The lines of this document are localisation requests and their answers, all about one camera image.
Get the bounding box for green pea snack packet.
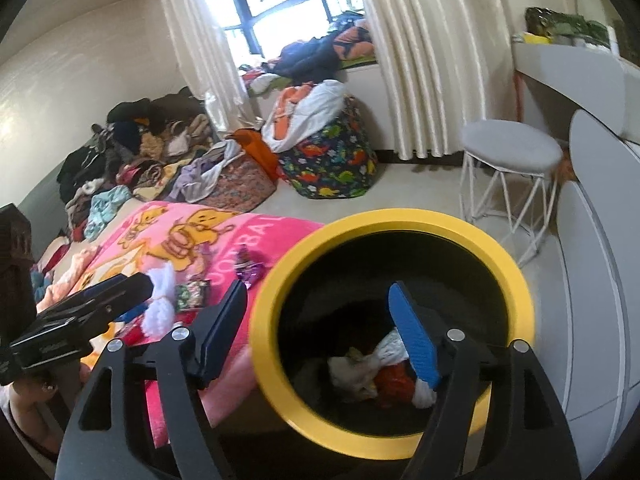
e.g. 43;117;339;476
175;280;210;311

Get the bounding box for crumpled trash inside bin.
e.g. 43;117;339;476
328;328;437;410

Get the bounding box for yellow rimmed black trash bin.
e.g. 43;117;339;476
248;208;536;460

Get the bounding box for person's left hand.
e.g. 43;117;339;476
6;376;62;458

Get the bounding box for pink cartoon fleece blanket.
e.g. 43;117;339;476
73;202;320;427

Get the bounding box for purple candy wrapper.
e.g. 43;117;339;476
234;245;266;289

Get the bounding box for pile of clothes on bed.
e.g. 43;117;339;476
56;88;241;242

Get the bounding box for floral patterned brown bag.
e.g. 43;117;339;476
198;154;277;214

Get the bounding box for round grey stool white legs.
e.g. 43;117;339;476
459;119;563;266

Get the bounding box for dinosaur print fabric bag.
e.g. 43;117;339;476
278;96;378;200

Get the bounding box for left cream curtain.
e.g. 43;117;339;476
160;0;262;133

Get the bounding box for cream curtain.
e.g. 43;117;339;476
362;0;516;160
160;0;262;133

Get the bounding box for white orange cloth bundle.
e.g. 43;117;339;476
262;79;348;154

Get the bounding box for right cream curtain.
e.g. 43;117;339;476
362;0;516;160

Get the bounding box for clothes pile on windowsill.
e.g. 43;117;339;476
239;11;376;96

